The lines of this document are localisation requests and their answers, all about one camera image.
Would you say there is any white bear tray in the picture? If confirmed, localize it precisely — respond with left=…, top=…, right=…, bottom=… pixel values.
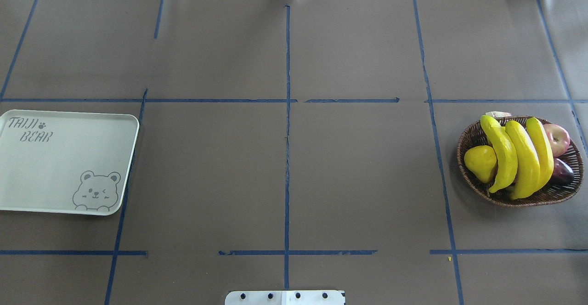
left=0, top=109, right=140, bottom=216

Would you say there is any dark purple plum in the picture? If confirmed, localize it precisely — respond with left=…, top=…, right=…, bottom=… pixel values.
left=549, top=157, right=575, bottom=186

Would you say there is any yellow banana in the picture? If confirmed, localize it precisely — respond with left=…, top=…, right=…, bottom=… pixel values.
left=505, top=120, right=540, bottom=201
left=480, top=115, right=518, bottom=193
left=526, top=117, right=554, bottom=191

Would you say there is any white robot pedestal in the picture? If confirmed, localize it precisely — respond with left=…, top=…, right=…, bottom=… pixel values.
left=225, top=290, right=346, bottom=305

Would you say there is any yellow pear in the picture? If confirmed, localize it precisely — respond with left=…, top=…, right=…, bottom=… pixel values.
left=464, top=145, right=498, bottom=183

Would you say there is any yellow banana in basket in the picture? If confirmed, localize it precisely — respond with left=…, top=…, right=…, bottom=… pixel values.
left=505, top=120, right=540, bottom=201
left=526, top=117, right=554, bottom=191

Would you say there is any brown wicker basket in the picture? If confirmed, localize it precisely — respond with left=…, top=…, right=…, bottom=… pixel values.
left=451, top=115, right=584, bottom=208

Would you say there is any red apple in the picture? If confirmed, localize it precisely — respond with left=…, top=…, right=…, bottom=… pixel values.
left=543, top=124, right=571, bottom=157

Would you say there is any paper price tag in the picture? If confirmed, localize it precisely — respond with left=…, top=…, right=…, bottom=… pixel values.
left=485, top=112, right=512, bottom=118

